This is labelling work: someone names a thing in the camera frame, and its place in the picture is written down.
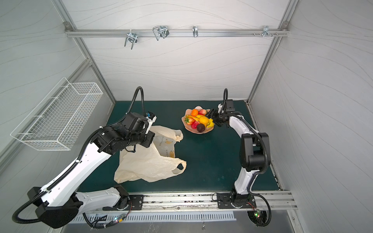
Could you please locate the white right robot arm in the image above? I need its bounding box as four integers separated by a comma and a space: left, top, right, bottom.
207, 88, 272, 227

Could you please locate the white wire basket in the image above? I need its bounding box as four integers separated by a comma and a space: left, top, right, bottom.
10, 77, 103, 151

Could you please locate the horizontal aluminium rail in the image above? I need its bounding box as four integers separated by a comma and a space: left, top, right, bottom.
65, 28, 290, 38

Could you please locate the yellow banana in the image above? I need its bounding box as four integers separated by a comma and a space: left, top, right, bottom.
185, 115, 202, 121

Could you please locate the dark purple plum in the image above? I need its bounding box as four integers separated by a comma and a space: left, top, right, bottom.
196, 123, 206, 133

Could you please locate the orange fruit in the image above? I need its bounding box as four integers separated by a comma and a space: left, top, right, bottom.
190, 109, 199, 117

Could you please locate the green table mat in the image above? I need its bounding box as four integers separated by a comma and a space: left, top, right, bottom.
79, 101, 278, 193

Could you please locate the yellow mango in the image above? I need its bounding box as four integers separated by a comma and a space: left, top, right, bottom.
199, 116, 209, 126

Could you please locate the red strawberry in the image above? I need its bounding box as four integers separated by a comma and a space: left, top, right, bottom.
184, 117, 195, 125

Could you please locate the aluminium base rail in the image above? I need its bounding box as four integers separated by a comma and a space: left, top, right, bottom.
131, 190, 298, 213

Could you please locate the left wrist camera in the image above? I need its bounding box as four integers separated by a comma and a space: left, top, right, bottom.
145, 112, 156, 134

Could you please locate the pink scalloped fruit plate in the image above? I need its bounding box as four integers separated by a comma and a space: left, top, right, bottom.
181, 106, 215, 135

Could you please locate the metal hook clamp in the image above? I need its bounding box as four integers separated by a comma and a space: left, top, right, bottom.
253, 26, 278, 37
192, 26, 198, 38
124, 31, 138, 50
152, 25, 170, 41

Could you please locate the white slotted cable duct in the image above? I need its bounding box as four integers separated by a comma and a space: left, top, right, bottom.
70, 211, 237, 224

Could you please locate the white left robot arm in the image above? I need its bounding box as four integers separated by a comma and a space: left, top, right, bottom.
12, 86, 156, 229

